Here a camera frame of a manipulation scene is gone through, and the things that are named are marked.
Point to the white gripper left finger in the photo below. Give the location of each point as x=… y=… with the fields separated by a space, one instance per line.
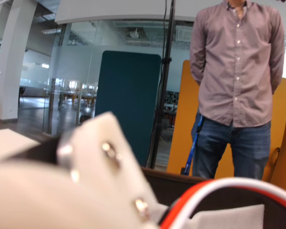
x=38 y=198

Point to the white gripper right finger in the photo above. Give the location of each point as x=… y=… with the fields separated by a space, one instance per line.
x=95 y=143

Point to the brown woven fabric bin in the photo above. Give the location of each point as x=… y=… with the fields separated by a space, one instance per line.
x=171 y=187

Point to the white sheet inside bin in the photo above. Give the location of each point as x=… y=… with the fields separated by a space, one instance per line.
x=231 y=217

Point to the teal partition panel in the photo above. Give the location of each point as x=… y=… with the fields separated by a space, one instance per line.
x=128 y=100

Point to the black stand pole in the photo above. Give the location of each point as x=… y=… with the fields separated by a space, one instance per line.
x=165 y=71

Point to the person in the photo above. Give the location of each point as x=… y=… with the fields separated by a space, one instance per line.
x=238 y=71

